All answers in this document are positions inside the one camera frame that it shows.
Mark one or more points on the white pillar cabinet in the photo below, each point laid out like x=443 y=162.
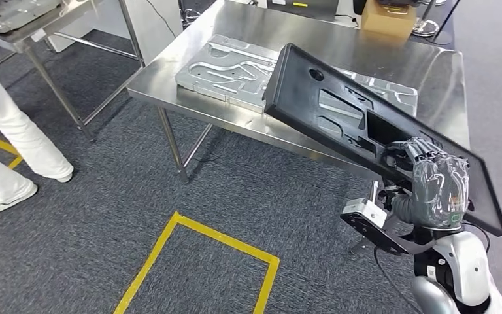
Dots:
x=155 y=26

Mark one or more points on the black plastic panel part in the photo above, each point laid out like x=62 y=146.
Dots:
x=294 y=91

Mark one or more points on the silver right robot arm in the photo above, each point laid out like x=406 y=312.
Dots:
x=463 y=268

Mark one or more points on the black stand pole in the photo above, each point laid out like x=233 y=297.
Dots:
x=446 y=19

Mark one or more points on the stainless steel workbench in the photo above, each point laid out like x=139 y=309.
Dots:
x=363 y=56

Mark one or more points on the person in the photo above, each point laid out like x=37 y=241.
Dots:
x=8 y=121

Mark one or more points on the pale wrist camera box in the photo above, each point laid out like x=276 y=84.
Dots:
x=363 y=212

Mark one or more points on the brown cardboard box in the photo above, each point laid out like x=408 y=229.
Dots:
x=387 y=19

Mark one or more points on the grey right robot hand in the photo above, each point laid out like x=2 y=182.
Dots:
x=439 y=195

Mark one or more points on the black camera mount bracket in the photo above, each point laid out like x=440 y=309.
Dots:
x=376 y=236

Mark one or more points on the stainless steel table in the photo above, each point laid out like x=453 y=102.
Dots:
x=71 y=9

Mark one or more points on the aluminium fixture plate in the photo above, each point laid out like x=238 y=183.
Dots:
x=225 y=73
x=13 y=13

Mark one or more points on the black hard case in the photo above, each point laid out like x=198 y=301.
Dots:
x=358 y=6

